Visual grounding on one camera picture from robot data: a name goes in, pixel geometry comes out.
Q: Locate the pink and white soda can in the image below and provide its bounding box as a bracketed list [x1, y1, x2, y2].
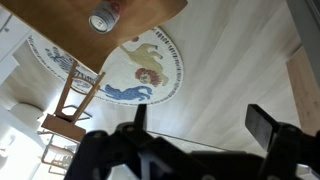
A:
[89, 0, 121, 34]

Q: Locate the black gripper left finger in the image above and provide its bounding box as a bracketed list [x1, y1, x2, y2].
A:
[64, 104, 185, 180]

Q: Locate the round animal print rug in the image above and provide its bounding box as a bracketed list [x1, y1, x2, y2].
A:
[27, 27, 184, 106]

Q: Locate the wooden table top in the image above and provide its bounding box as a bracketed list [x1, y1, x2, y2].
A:
[0, 0, 188, 72]

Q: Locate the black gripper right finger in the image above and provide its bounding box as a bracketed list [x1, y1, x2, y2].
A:
[245, 104, 320, 180]

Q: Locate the wooden chair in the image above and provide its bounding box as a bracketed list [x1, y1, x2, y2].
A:
[41, 62, 106, 142]

